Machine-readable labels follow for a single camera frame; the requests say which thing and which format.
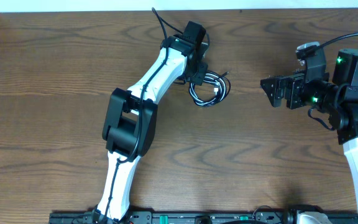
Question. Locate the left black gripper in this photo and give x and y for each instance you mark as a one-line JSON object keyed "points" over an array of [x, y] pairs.
{"points": [[199, 72]]}

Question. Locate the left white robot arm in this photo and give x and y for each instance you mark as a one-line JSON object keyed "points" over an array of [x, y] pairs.
{"points": [[131, 117]]}

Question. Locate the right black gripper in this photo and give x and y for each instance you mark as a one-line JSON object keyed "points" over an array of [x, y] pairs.
{"points": [[291, 91]]}

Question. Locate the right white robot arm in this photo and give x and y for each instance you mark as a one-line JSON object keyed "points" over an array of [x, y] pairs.
{"points": [[335, 95]]}

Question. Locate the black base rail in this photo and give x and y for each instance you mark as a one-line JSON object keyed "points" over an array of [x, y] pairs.
{"points": [[263, 214]]}

